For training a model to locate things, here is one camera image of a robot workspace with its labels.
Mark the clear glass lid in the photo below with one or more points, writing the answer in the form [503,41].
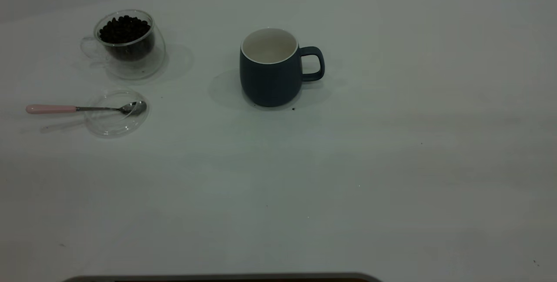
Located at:
[113,126]

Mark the dark blue grey ceramic mug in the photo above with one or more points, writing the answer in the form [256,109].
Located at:
[270,82]

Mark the dark coffee beans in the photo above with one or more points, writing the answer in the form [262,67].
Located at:
[124,29]

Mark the clear double wall glass cup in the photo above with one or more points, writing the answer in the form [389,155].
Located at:
[145,66]

